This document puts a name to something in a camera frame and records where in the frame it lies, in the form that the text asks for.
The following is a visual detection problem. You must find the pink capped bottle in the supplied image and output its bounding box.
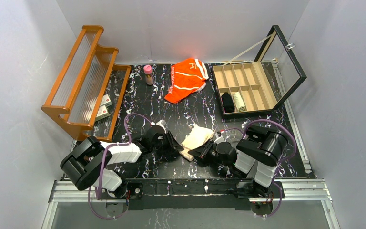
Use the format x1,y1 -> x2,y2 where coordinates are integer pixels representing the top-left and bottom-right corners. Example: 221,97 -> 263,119
143,65 -> 154,85

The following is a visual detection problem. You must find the green white small box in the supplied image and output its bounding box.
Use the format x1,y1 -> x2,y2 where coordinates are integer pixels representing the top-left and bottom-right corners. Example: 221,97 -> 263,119
100,94 -> 113,107

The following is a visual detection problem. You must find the rolled black underwear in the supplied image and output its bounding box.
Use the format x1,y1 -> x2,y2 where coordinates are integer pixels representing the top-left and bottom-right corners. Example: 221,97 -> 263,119
221,92 -> 235,113

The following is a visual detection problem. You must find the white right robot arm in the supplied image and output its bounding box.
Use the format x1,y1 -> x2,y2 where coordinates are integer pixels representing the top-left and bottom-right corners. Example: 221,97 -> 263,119
188,125 -> 288,189

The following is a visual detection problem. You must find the orange wooden shelf rack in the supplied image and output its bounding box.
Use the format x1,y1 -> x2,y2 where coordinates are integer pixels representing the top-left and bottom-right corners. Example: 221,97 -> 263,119
41,25 -> 131,142

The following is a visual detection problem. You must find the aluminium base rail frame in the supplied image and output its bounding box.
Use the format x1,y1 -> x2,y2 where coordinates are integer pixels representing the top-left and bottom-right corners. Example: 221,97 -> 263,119
43,64 -> 339,229

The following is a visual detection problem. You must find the rolled cream underwear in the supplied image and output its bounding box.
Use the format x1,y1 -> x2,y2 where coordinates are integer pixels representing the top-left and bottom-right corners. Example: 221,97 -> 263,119
232,92 -> 246,112

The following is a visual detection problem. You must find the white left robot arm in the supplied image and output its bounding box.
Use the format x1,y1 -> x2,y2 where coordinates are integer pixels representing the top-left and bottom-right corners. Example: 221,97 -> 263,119
60,120 -> 183,192

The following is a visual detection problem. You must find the black compartment storage box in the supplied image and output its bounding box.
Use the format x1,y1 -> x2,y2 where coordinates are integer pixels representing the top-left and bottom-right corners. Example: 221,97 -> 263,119
212,25 -> 307,119

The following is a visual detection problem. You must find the beige boxer underwear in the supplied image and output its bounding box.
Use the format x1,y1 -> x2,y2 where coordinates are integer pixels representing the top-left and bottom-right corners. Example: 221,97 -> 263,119
180,125 -> 215,162

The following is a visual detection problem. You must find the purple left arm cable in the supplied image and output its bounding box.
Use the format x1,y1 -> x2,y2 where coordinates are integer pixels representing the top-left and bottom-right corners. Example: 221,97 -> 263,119
87,113 -> 153,221

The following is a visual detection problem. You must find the orange boxer underwear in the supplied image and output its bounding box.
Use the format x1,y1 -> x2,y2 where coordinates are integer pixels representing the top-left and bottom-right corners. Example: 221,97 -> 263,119
164,58 -> 209,104

